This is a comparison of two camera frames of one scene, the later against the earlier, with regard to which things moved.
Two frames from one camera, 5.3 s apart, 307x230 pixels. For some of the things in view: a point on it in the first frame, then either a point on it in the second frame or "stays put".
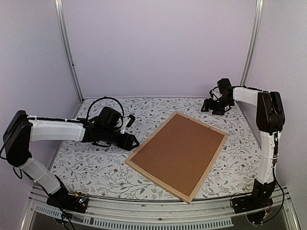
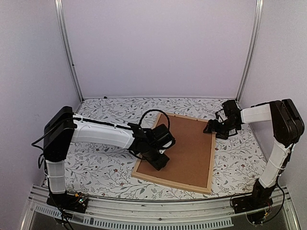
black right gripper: x=206 y=104 to x=209 y=125
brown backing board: x=179 y=154 stays put
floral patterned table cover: x=88 y=169 stays put
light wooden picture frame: x=178 y=155 to x=203 y=189
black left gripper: x=126 y=143 to x=159 y=164
